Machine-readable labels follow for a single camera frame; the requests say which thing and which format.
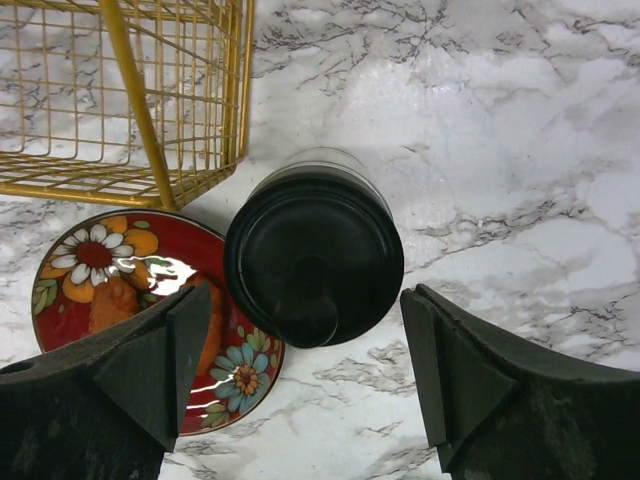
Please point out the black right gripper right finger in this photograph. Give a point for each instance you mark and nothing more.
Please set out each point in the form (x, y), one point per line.
(497, 406)

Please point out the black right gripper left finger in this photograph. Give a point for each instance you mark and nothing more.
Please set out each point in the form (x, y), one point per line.
(108, 406)

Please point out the left orange croquette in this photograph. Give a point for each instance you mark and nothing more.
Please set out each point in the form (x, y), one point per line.
(114, 301)

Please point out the orange croquette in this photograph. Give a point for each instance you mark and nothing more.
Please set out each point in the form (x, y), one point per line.
(114, 301)
(216, 325)

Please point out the right orange croquette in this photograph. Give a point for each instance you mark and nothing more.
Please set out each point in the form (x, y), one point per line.
(216, 325)

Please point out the red floral plate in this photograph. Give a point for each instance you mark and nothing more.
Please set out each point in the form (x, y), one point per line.
(157, 253)

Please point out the black-lid glass jar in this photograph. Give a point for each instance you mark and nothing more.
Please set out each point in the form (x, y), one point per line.
(313, 257)

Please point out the gold wire rack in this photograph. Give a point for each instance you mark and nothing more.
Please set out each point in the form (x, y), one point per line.
(131, 103)

